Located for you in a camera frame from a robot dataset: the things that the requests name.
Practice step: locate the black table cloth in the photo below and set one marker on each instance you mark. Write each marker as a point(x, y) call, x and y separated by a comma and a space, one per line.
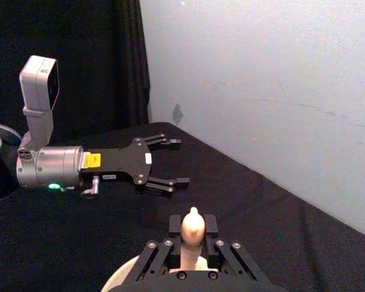
point(261, 231)

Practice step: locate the black hanging curtain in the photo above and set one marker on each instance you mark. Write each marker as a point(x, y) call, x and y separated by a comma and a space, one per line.
point(94, 61)

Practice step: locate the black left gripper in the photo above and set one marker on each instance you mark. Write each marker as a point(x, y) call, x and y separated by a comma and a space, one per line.
point(121, 164)

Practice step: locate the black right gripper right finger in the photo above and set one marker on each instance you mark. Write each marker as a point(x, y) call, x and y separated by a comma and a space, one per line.
point(228, 258)

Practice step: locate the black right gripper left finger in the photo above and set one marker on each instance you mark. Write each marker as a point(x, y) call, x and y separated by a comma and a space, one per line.
point(158, 258)

